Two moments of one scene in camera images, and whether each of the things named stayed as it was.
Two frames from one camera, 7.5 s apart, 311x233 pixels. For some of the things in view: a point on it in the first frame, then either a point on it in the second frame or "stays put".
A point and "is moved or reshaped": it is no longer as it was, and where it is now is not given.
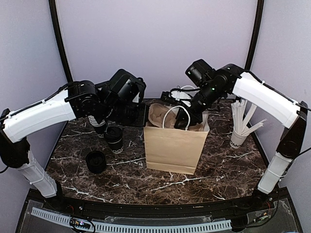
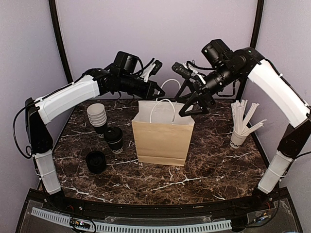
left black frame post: [60, 38] stays put
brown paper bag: [176, 150] is moved or reshaped
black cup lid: [96, 161] stays put
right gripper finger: [181, 120] → [189, 104]
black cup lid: [113, 134] stays put
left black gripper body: [134, 119] → [147, 91]
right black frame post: [255, 35] stays put
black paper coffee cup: [116, 147] stays put
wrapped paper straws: [238, 108] stays put
